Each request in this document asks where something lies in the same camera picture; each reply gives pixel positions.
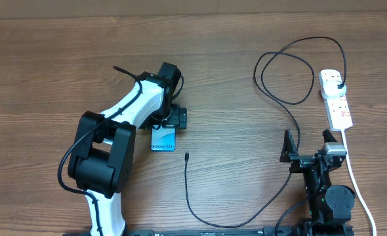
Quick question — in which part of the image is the black charger cable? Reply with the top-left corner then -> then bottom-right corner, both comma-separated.
184,36 -> 348,229

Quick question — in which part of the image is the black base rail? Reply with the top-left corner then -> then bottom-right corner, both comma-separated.
62,224 -> 355,236

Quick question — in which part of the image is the white charger plug adapter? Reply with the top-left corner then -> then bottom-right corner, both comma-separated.
321,81 -> 347,99

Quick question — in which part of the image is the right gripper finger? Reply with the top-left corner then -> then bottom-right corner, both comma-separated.
279,129 -> 298,163
322,129 -> 337,143

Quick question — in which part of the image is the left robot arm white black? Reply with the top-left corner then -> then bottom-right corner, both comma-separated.
57,62 -> 187,235

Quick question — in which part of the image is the Galaxy smartphone blue screen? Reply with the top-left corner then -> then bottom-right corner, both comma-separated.
151,127 -> 176,152

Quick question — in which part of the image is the white power strip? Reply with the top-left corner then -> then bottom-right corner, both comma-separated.
319,69 -> 353,132

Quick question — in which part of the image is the white power strip cord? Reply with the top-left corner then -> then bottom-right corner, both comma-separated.
340,129 -> 378,236

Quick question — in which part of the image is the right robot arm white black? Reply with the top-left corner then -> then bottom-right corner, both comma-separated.
274,129 -> 356,235

